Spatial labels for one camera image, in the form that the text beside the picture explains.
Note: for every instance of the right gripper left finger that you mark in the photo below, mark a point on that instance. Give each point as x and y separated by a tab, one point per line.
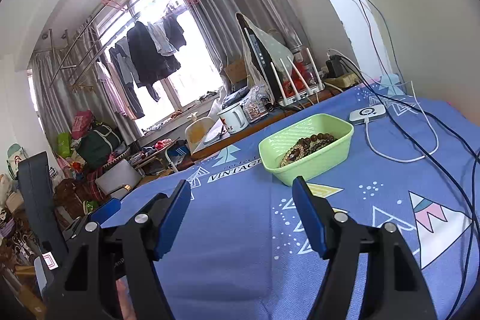
128	251

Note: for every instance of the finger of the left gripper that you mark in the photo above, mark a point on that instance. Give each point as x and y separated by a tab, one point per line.
103	213

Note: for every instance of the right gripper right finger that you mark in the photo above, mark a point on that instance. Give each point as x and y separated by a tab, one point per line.
394	286

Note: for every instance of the colourful beaded jewelry pile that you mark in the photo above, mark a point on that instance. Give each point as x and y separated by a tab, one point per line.
297	152

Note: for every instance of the person's left hand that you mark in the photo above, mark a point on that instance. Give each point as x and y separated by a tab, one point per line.
126	305

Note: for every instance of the white handbag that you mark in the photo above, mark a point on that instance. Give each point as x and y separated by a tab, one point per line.
119	180

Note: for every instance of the dark green duffel bag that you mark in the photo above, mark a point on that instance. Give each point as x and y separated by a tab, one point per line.
97	145

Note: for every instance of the blue patterned bed sheet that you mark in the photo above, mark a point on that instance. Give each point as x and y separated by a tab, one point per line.
246	248

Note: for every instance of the white yellow chair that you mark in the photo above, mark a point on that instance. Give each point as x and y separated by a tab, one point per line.
196	131

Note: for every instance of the grey left curtain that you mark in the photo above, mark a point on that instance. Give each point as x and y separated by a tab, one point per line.
66	82

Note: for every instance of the green plastic basket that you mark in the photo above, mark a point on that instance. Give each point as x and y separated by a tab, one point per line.
332	136

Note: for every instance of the wooden desk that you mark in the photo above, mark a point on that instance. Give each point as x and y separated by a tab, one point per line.
204	150

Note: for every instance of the dark hanging jacket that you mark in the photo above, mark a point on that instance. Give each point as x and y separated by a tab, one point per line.
151	66

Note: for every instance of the white power bank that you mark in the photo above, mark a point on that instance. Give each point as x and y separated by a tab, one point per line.
362	116

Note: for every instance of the white enamel mug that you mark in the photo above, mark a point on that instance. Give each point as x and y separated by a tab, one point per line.
233	118

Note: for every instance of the beige power strip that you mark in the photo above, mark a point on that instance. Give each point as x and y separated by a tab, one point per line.
343	82

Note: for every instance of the white wifi router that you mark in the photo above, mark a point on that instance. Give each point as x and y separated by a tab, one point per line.
295	76

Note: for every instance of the cardboard box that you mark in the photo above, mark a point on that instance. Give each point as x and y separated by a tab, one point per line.
236	71

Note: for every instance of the black power adapter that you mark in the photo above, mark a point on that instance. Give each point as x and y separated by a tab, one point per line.
334	66

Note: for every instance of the covered black monitor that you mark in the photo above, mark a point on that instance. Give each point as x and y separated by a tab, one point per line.
260	49

